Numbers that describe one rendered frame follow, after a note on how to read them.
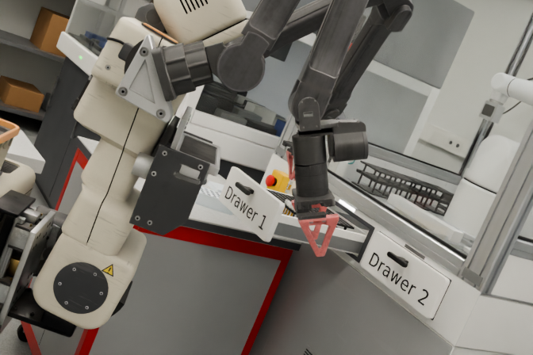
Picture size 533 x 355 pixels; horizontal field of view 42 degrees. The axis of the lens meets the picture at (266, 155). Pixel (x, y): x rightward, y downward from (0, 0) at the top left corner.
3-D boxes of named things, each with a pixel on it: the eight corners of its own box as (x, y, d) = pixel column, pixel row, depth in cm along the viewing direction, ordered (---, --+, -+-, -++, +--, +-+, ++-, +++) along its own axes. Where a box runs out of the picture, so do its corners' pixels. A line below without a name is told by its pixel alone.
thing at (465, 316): (454, 345, 166) (480, 292, 164) (257, 189, 250) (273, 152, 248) (651, 374, 218) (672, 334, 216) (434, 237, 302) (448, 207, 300)
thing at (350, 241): (269, 235, 182) (278, 214, 181) (227, 198, 203) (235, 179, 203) (377, 260, 204) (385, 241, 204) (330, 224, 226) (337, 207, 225)
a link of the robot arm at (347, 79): (381, -26, 158) (397, 9, 153) (403, -23, 161) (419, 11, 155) (310, 93, 191) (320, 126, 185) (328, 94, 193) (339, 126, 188)
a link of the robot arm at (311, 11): (389, -53, 151) (404, -21, 146) (403, -15, 162) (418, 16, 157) (208, 35, 161) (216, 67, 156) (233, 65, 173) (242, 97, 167)
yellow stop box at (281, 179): (274, 195, 232) (282, 175, 231) (263, 187, 238) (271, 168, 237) (285, 198, 235) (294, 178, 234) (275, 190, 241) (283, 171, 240)
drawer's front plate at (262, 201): (264, 242, 180) (280, 203, 179) (217, 200, 204) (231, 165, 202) (270, 242, 181) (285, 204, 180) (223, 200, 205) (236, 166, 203)
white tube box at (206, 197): (195, 204, 213) (199, 192, 212) (191, 195, 221) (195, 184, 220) (231, 215, 217) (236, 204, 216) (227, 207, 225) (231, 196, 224)
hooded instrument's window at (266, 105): (174, 116, 264) (219, 3, 257) (65, 32, 410) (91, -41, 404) (387, 183, 327) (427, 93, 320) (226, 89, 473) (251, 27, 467)
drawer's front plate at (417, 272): (427, 318, 172) (446, 279, 170) (359, 265, 196) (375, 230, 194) (432, 319, 173) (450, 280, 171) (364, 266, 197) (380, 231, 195)
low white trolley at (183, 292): (40, 448, 198) (135, 205, 187) (5, 331, 249) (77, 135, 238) (212, 449, 230) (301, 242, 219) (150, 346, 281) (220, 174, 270)
